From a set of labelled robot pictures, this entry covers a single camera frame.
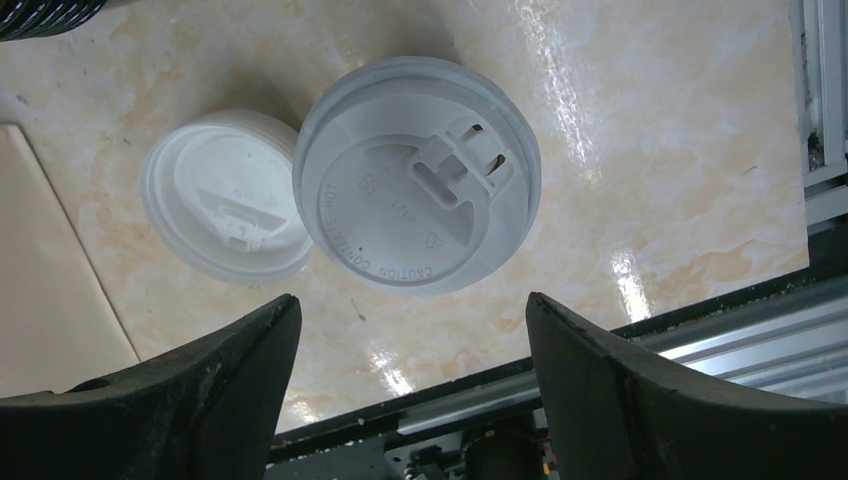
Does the stack of white lids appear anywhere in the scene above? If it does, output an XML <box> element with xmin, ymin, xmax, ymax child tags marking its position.
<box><xmin>140</xmin><ymin>109</ymin><xmax>314</xmax><ymax>286</ymax></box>

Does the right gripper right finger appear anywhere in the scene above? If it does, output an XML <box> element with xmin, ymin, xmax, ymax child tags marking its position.
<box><xmin>526</xmin><ymin>293</ymin><xmax>847</xmax><ymax>479</ymax></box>

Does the checkered paper takeout bag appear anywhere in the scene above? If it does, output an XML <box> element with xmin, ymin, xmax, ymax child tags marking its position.
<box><xmin>1</xmin><ymin>124</ymin><xmax>139</xmax><ymax>398</ymax></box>

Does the stack of black cups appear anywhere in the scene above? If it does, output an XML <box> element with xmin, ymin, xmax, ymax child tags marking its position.
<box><xmin>1</xmin><ymin>0</ymin><xmax>107</xmax><ymax>42</ymax></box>

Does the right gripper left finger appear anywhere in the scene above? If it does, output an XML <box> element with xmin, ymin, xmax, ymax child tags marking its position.
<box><xmin>1</xmin><ymin>295</ymin><xmax>302</xmax><ymax>479</ymax></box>

